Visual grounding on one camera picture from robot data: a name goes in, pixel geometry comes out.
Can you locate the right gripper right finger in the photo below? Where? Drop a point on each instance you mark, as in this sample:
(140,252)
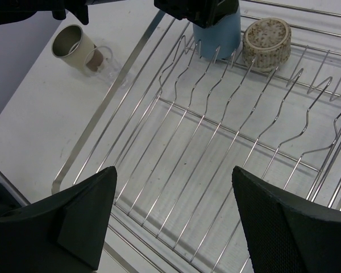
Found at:
(285,232)

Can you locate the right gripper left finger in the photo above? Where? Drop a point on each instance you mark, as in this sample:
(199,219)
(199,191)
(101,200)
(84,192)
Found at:
(64,232)

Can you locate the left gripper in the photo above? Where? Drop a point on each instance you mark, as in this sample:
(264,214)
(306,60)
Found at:
(202,13)

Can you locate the light blue tumbler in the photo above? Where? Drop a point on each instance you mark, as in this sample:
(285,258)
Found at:
(224,36)

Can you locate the beige speckled cup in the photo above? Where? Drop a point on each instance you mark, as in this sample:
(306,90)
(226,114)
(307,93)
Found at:
(266,44)

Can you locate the clear glass cup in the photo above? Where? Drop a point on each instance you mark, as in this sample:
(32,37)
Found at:
(102,64)

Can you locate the brown and cream cup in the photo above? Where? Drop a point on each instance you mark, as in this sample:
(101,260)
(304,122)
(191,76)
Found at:
(76,49)

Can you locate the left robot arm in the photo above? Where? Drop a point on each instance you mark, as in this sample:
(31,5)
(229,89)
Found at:
(16,11)

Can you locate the wire dish rack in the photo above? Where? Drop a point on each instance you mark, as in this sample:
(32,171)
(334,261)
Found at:
(175,134)

